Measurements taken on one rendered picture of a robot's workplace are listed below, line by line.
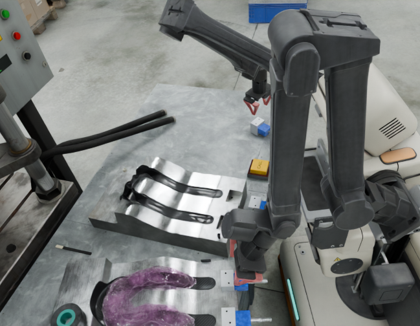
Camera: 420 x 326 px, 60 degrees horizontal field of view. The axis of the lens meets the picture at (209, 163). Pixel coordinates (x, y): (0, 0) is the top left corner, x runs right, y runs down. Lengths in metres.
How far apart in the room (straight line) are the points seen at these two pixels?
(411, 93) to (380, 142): 2.47
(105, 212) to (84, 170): 1.51
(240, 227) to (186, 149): 0.81
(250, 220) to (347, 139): 0.27
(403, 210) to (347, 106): 0.32
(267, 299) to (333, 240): 0.97
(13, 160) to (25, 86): 0.32
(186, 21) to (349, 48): 0.55
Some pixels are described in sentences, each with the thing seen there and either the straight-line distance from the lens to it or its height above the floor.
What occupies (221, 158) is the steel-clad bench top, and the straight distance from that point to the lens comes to 1.47.
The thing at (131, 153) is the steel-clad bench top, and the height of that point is 0.80.
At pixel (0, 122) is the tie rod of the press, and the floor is 1.17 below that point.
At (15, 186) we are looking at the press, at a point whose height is 0.79.
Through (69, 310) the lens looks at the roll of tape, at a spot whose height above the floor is 0.94.
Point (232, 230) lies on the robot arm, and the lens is 0.76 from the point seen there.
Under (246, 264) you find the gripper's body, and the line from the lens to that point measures 0.86.
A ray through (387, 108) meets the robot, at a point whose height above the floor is 1.37.
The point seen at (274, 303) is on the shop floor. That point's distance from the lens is 2.00.
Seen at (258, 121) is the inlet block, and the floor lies 0.85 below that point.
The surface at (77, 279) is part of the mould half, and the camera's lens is 1.15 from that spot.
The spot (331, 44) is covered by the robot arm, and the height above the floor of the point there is 1.61.
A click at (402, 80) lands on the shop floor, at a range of 3.46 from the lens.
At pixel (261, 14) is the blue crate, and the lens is 4.23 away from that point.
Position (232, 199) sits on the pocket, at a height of 0.86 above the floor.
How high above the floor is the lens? 1.85
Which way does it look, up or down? 46 degrees down
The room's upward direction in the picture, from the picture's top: 9 degrees counter-clockwise
